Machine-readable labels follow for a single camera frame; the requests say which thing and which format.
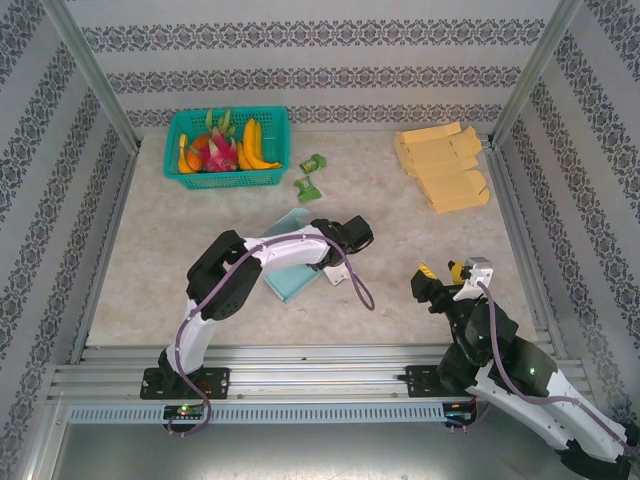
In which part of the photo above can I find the yellow banana bunch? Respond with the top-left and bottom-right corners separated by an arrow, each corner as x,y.
237,117 -> 284,173

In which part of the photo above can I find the right small circuit board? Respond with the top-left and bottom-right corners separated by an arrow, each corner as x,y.
444,401 -> 479,421

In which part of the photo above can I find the light blue paper box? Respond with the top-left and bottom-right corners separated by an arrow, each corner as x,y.
259,208 -> 326,305

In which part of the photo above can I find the yellow paper box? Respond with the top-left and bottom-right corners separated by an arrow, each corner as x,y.
392,123 -> 492,215

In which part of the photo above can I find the aluminium frame post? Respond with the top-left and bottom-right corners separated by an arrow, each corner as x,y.
42,0 -> 142,154
489,0 -> 585,149

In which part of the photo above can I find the small circuit board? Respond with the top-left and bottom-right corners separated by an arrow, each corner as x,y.
444,401 -> 479,421
163,404 -> 206,420

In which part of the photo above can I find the right aluminium side rail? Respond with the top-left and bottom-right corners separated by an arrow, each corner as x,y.
482,134 -> 569,361

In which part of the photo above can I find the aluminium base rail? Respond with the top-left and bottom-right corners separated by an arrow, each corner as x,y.
47,343 -> 595,403

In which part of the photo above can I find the left small circuit board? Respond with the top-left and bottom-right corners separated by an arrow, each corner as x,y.
163,404 -> 206,420

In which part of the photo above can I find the green candy packet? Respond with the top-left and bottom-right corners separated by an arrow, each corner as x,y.
298,153 -> 329,174
292,175 -> 321,203

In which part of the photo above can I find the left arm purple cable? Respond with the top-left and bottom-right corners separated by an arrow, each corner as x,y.
168,233 -> 376,437

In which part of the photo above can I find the right aluminium frame post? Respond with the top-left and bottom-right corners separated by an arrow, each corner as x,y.
489,0 -> 585,149

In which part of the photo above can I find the left aluminium side rail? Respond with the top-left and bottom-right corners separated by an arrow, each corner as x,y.
68,139 -> 146,365

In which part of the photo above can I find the grey slotted cable duct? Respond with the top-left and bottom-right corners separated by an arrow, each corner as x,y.
66,402 -> 481,425

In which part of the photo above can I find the pink dragon fruit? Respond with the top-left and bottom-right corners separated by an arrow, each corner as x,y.
199,108 -> 240,173

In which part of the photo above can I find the teal plastic basket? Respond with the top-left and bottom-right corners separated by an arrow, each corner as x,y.
164,105 -> 293,191

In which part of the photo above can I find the aluminium side rail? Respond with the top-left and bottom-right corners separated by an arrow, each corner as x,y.
482,134 -> 569,361
68,139 -> 146,365

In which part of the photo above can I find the left aluminium frame post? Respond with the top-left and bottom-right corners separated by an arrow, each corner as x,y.
42,0 -> 142,154

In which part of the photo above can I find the single curved yellow banana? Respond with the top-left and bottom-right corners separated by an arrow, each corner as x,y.
176,132 -> 205,174

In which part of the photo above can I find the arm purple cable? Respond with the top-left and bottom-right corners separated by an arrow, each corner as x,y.
168,233 -> 376,437
467,280 -> 632,459

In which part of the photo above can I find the grey metal panel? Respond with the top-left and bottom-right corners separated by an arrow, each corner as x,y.
47,419 -> 619,480

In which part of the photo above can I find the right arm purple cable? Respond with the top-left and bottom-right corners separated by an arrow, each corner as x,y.
467,280 -> 632,459

